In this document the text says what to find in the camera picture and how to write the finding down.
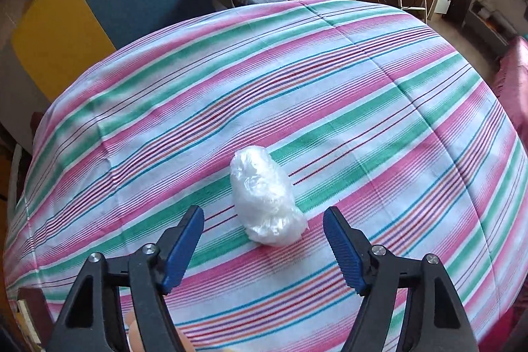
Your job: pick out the striped pink green bedsheet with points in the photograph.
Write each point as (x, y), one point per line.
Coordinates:
(364, 107)

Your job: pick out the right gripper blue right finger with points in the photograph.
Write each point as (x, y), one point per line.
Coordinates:
(434, 318)

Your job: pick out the white low shelf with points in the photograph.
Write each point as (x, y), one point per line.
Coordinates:
(497, 22)

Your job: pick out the peach capped white bottle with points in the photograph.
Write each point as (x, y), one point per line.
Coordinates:
(150, 333)

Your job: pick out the maroon gold storage box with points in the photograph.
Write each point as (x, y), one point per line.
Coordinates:
(34, 319)

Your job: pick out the white crumpled plastic bag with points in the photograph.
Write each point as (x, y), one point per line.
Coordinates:
(263, 198)

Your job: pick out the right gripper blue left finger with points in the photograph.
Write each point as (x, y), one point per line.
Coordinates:
(91, 318)

